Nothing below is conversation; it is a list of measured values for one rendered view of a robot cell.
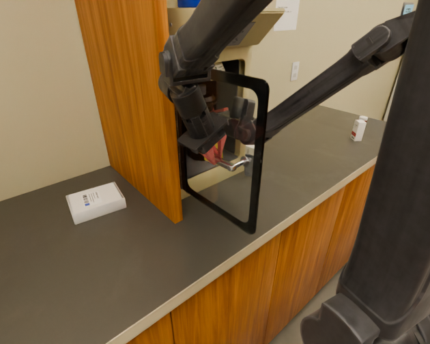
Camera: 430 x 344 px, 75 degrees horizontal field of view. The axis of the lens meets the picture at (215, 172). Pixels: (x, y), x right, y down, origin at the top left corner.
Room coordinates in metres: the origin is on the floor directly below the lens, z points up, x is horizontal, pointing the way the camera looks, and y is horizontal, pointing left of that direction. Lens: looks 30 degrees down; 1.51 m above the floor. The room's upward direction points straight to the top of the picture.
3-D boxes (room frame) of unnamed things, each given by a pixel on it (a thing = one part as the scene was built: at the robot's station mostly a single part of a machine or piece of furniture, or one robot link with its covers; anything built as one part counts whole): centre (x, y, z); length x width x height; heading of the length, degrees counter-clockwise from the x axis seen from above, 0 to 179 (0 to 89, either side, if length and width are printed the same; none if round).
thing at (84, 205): (0.74, 0.39, 0.96); 0.16 x 0.12 x 0.04; 123
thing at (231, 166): (0.58, -0.03, 1.20); 0.10 x 0.05 x 0.03; 43
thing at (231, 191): (0.66, 0.00, 1.19); 0.30 x 0.01 x 0.40; 43
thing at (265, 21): (0.83, -0.04, 1.46); 0.32 x 0.11 x 0.10; 131
